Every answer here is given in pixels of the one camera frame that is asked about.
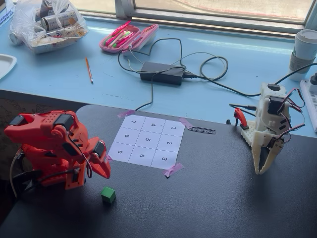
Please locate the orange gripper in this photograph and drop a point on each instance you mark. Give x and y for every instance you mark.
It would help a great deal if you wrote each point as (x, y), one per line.
(101, 161)

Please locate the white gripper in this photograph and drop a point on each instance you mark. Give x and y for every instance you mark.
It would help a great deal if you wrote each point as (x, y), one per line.
(267, 147)

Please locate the green cube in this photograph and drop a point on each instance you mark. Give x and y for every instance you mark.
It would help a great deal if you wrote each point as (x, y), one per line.
(108, 196)

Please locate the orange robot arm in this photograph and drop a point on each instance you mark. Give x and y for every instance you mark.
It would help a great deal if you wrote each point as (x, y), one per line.
(49, 129)

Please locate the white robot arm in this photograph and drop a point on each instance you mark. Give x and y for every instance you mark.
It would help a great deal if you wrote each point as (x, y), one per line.
(270, 94)

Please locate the white numbered grid paper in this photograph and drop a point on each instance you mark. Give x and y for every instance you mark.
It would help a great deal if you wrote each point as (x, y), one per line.
(148, 148)

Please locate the pink tape strip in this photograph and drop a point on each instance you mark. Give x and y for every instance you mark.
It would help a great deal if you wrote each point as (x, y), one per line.
(109, 158)
(173, 169)
(185, 123)
(125, 114)

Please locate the red table clamp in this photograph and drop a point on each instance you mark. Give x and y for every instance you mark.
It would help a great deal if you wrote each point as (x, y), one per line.
(240, 117)

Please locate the white power strip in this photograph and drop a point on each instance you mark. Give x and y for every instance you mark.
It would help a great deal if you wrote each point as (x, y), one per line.
(312, 106)

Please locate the orange pencil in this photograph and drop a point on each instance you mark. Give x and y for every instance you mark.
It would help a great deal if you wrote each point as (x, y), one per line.
(89, 70)

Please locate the black power adapter brick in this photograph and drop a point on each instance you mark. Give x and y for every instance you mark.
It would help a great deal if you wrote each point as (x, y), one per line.
(162, 74)

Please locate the white paper coffee cup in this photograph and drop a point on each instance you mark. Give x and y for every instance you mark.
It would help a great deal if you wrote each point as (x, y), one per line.
(303, 49)

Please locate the printed food tray box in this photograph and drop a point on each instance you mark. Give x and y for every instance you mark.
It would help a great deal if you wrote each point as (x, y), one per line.
(49, 45)

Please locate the pink pencil case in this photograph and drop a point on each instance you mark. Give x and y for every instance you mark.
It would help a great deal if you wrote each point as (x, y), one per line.
(142, 38)

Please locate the white plate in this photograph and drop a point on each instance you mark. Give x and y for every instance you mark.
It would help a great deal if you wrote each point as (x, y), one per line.
(6, 65)

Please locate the printed drink can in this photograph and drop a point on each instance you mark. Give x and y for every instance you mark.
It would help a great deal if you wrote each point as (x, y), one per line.
(57, 21)

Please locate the clear plastic bag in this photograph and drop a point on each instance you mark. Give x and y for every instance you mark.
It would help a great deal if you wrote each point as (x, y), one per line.
(22, 24)

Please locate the Tide detergent cardboard box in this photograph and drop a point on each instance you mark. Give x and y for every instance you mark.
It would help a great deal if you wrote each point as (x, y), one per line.
(6, 15)

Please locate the grey window frame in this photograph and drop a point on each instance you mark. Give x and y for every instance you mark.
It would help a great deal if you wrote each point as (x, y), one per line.
(210, 15)

